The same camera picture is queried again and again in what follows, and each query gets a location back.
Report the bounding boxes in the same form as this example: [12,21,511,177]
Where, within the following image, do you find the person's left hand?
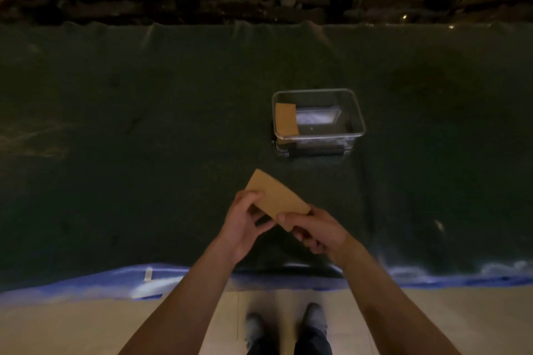
[214,190,278,265]

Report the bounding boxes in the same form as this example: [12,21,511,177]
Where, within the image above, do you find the person's right hand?
[277,207,359,268]

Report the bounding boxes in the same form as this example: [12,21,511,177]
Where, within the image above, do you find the brown sandpaper sheet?
[274,103,301,138]
[244,169,312,233]

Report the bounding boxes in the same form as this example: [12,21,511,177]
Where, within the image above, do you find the person's right forearm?
[333,242,472,355]

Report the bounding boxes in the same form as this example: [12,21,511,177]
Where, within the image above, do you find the person's left forearm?
[118,238,251,355]

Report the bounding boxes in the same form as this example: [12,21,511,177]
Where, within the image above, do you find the person's right grey shoe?
[301,303,328,336]

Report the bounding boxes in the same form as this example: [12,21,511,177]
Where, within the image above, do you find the person's grey shoe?
[301,303,328,336]
[243,312,268,352]

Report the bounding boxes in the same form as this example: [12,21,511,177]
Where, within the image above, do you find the person's left grey shoe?
[243,312,268,352]

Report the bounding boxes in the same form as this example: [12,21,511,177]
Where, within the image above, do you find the clear plastic container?
[271,88,367,160]

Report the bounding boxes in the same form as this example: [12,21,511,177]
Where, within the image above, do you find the person's dark trousers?
[246,326,334,355]

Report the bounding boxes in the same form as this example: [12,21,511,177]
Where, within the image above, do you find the dark green table cloth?
[0,19,533,294]

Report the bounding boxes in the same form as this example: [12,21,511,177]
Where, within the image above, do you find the blue plastic sheet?
[0,260,533,310]

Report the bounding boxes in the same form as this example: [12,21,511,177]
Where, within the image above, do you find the dark soil bed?
[0,0,533,27]

